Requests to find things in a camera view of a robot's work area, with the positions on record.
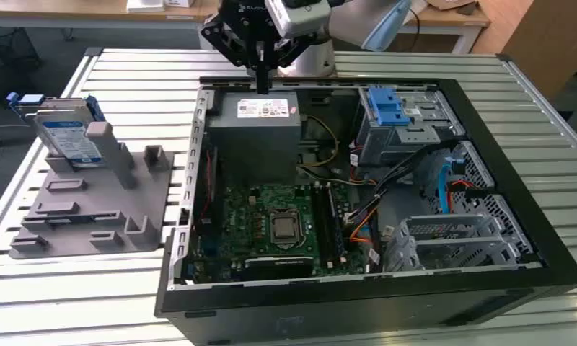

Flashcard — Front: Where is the black cable bundle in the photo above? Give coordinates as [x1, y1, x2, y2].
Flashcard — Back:
[348, 142, 463, 224]

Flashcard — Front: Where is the green motherboard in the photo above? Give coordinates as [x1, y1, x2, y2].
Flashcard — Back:
[220, 182, 370, 281]

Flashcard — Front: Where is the metal optical drive cage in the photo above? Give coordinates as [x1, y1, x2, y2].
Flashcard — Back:
[355, 86, 466, 167]

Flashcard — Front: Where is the brown cardboard piece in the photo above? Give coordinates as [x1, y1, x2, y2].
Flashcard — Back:
[426, 0, 478, 16]

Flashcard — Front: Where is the black RAM slot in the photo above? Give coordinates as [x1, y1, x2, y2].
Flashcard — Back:
[312, 182, 339, 267]

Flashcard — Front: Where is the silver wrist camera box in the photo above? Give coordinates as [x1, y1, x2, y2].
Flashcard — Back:
[264, 0, 331, 39]

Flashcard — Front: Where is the RAM stick in motherboard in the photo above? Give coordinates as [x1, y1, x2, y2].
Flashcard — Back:
[327, 184, 351, 265]

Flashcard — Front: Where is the red orange power wire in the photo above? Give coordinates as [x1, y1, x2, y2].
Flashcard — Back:
[450, 179, 486, 199]

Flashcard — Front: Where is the grey parts rack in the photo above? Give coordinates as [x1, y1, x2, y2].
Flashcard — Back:
[8, 121, 178, 260]

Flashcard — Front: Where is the plain white box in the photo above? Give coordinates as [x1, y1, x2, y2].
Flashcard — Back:
[127, 0, 168, 14]

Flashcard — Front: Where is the wooden desk white frame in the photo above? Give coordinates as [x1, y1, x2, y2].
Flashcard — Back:
[0, 0, 492, 55]

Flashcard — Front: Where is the blue data wire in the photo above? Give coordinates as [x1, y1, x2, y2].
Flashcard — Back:
[438, 157, 464, 217]

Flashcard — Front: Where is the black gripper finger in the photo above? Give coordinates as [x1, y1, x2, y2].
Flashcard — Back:
[200, 14, 266, 94]
[264, 32, 322, 94]

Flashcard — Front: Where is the yellow wire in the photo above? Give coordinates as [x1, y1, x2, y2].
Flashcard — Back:
[298, 115, 340, 169]

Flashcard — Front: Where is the grey power supply unit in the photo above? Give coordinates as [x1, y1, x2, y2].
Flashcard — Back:
[206, 90, 303, 187]

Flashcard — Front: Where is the RAM stick on rack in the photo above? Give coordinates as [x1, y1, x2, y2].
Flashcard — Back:
[46, 214, 98, 226]

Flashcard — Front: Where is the black PC case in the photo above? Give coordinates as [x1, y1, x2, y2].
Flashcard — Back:
[154, 76, 577, 346]

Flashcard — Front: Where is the silver CPU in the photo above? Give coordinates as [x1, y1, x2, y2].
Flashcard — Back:
[272, 218, 299, 241]

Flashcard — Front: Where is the black graphics card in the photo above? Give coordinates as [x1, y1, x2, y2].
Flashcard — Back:
[243, 254, 315, 280]

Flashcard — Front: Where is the hard disk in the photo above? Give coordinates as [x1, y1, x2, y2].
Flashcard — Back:
[7, 92, 108, 169]

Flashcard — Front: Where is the wooden cabinet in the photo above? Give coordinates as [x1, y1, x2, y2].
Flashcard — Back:
[471, 0, 577, 98]

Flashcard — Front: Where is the blue plastic drive latch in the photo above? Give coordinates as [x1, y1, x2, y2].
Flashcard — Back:
[368, 87, 406, 127]

